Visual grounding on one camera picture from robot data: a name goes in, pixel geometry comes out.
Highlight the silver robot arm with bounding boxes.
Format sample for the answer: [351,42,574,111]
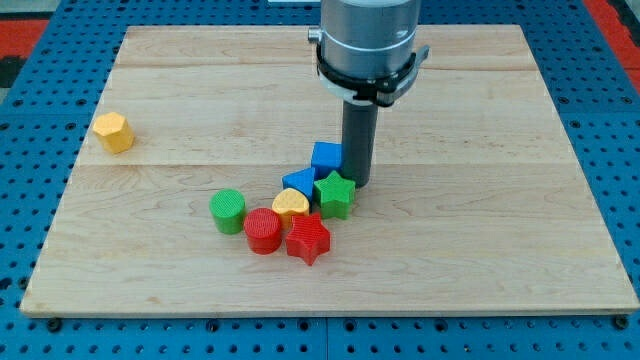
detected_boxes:
[308,0,429,107]

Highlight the yellow hexagon block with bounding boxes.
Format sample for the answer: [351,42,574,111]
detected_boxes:
[92,112,135,154]

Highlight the blue triangle block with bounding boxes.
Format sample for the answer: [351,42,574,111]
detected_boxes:
[282,167,316,202]

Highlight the green star block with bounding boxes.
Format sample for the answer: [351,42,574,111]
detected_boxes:
[314,170,356,220]

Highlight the blue cube block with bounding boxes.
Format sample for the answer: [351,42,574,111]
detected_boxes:
[311,142,342,180]

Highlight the yellow heart block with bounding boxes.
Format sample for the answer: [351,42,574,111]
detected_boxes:
[271,188,310,230]

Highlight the red star block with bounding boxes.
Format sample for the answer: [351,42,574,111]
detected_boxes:
[285,213,331,266]

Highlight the red cylinder block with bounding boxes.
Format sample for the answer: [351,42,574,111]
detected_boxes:
[243,208,282,255]

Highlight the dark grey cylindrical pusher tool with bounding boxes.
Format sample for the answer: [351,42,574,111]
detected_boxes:
[341,102,378,188]

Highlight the green cylinder block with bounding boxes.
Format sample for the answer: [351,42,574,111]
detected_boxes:
[209,188,246,235]

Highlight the wooden board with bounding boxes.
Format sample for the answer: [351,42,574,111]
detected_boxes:
[21,25,639,318]

